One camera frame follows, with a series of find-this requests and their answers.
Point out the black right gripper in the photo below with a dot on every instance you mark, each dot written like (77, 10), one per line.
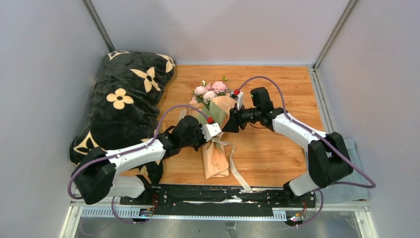
(235, 121)

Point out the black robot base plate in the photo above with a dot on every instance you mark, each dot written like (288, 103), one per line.
(205, 200)

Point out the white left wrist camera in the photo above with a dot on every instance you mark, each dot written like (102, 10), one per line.
(211, 129)

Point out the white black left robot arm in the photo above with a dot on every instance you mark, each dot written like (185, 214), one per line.
(99, 175)

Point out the black floral plush blanket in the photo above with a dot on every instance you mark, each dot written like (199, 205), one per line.
(123, 108)

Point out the pink fake flower bouquet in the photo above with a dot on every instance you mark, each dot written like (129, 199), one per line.
(205, 92)

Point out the green and peach wrapping paper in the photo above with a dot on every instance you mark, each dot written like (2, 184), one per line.
(217, 154)

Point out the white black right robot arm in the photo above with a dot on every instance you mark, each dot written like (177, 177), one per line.
(327, 155)

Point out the blue denim tote bag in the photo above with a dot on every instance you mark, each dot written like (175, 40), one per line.
(345, 193)

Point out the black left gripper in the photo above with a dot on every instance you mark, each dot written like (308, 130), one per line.
(203, 140)

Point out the aluminium front frame rail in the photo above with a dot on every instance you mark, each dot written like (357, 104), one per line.
(133, 214)

